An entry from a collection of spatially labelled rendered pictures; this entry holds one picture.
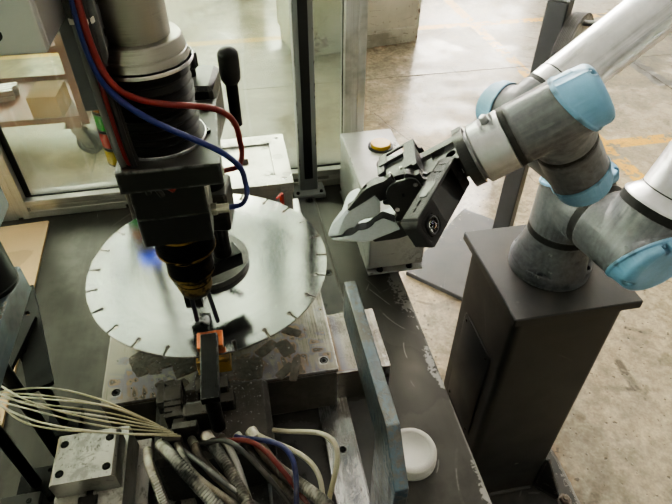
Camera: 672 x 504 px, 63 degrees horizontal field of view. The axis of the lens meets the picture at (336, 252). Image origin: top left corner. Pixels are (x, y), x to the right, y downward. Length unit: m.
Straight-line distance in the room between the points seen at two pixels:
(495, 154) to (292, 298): 0.31
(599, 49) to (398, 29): 3.33
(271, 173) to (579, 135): 0.58
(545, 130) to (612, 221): 0.31
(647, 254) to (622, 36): 0.30
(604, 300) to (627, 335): 1.06
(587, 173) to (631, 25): 0.23
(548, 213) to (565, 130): 0.37
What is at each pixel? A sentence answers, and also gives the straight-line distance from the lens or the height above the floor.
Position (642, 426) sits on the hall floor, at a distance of 1.94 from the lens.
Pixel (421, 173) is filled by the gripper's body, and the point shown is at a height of 1.10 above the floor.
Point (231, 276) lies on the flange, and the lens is 0.75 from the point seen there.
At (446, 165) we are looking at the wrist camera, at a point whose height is 1.12.
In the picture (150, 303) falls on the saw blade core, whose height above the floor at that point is 0.95.
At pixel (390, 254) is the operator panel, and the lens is 1.02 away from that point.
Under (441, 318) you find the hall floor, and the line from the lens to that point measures 2.00.
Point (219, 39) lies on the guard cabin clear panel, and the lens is 1.12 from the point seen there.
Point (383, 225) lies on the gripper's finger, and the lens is 0.71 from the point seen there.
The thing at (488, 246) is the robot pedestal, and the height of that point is 0.75.
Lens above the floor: 1.47
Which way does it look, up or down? 42 degrees down
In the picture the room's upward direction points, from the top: straight up
